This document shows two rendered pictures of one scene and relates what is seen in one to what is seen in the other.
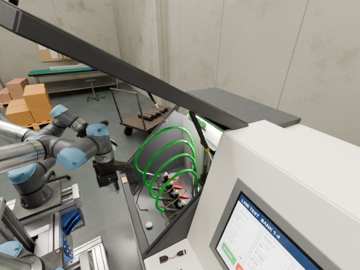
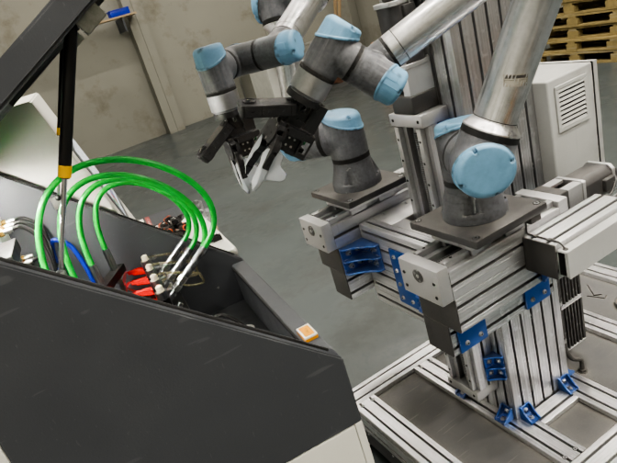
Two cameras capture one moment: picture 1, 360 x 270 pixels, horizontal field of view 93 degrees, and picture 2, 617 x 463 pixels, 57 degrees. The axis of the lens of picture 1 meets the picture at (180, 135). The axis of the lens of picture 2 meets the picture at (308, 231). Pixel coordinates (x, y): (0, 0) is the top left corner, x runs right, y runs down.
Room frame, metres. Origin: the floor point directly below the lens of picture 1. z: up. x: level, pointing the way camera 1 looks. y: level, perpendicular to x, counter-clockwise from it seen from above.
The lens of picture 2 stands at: (1.95, 0.62, 1.60)
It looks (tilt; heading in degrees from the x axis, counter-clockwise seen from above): 22 degrees down; 188
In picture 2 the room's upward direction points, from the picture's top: 17 degrees counter-clockwise
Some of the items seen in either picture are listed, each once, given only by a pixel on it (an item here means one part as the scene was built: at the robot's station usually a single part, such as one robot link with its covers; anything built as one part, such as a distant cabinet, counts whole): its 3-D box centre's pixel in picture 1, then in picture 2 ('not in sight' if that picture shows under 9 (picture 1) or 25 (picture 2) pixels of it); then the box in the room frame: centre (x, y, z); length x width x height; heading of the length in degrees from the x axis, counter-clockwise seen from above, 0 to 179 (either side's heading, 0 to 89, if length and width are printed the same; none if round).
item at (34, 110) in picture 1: (30, 106); not in sight; (4.06, 3.71, 0.40); 1.32 x 0.94 x 0.79; 31
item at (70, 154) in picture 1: (75, 152); (240, 60); (0.49, 0.37, 1.50); 0.11 x 0.11 x 0.08; 71
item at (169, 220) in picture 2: not in sight; (173, 222); (0.10, -0.10, 1.01); 0.23 x 0.11 x 0.06; 26
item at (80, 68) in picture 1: (79, 79); not in sight; (6.77, 3.85, 0.51); 2.81 x 1.12 x 1.02; 122
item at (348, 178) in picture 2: not in sight; (353, 168); (0.27, 0.57, 1.09); 0.15 x 0.15 x 0.10
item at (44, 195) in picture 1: (34, 192); (471, 193); (0.69, 0.83, 1.09); 0.15 x 0.15 x 0.10
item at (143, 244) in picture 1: (133, 211); (281, 325); (0.72, 0.30, 0.87); 0.62 x 0.04 x 0.16; 26
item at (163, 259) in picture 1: (172, 255); not in sight; (0.41, 0.03, 0.99); 0.12 x 0.02 x 0.02; 107
